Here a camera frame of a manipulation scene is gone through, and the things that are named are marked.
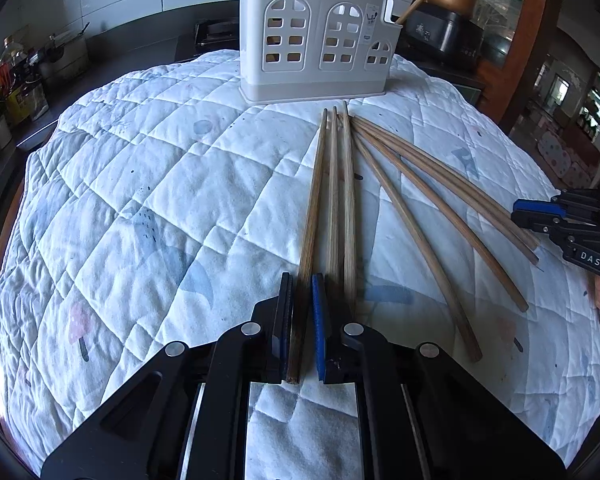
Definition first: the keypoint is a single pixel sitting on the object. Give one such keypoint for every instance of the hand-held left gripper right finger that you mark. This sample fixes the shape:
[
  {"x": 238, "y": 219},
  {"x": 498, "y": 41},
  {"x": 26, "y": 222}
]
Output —
[{"x": 319, "y": 325}]

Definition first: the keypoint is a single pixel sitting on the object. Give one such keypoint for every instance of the black gas stove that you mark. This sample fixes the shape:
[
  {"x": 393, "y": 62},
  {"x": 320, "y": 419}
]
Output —
[{"x": 215, "y": 32}]

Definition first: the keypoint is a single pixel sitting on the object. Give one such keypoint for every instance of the white quilted cloth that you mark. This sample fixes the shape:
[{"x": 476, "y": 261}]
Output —
[{"x": 155, "y": 200}]

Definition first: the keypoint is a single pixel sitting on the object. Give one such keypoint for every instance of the wooden glass door cabinet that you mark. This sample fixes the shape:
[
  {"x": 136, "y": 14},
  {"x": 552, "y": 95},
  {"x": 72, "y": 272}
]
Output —
[{"x": 525, "y": 35}]

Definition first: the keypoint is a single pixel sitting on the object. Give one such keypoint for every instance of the black kitchen appliance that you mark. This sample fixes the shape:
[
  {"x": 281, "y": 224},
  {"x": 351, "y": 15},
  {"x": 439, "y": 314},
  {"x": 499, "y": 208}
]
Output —
[{"x": 442, "y": 35}]

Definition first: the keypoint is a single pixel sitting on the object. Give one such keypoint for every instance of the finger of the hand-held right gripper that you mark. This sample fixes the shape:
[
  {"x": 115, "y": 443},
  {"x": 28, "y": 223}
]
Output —
[
  {"x": 540, "y": 227},
  {"x": 535, "y": 208}
]

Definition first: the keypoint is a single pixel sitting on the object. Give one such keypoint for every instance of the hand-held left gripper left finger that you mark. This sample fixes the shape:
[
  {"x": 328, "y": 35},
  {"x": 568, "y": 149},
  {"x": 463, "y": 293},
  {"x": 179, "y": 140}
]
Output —
[{"x": 286, "y": 335}]

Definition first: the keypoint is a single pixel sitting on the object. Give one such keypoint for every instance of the steel cooking pot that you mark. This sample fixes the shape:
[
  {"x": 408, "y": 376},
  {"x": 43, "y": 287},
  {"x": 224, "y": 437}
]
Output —
[{"x": 67, "y": 52}]

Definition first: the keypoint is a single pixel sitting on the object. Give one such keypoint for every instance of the bunch of wooden chopsticks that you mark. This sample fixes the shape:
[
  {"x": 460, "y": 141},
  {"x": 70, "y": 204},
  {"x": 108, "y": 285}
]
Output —
[{"x": 349, "y": 210}]

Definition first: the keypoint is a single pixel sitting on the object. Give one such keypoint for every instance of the white plastic utensil holder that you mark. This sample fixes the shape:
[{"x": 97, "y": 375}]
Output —
[{"x": 307, "y": 80}]

